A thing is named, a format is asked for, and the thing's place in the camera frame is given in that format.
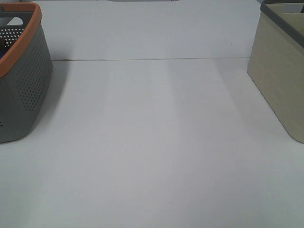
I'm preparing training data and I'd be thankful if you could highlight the brown towel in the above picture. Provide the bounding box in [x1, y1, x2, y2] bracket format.
[0, 39, 6, 51]

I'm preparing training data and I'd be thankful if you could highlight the grey perforated basket orange rim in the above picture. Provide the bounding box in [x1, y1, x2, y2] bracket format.
[0, 2, 53, 143]

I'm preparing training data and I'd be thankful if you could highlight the beige bin grey rim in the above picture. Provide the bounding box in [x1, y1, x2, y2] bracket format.
[247, 0, 304, 143]

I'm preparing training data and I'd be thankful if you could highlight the blue towel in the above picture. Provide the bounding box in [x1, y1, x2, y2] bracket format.
[0, 49, 7, 58]

